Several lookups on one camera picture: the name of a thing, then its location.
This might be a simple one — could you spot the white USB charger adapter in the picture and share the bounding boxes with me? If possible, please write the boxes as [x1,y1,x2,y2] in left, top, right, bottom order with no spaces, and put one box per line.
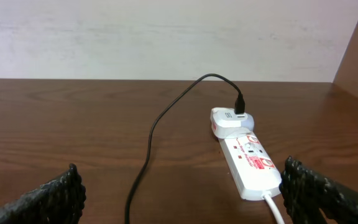
[210,108,255,139]

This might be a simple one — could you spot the white power strip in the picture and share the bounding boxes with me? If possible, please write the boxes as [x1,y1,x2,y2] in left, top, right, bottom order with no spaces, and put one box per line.
[219,133,282,201]

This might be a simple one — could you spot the black USB charging cable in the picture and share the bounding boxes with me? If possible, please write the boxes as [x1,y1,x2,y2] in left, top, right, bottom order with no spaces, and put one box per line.
[124,73,246,224]

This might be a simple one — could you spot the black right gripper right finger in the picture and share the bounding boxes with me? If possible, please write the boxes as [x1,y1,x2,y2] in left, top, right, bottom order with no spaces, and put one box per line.
[279,157,358,224]

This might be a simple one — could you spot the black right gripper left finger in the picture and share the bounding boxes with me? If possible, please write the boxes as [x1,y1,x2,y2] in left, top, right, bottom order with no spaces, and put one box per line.
[0,164,86,224]

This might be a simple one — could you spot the white power strip cord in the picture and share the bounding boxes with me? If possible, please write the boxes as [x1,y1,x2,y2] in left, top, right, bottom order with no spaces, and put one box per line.
[261,190,286,224]

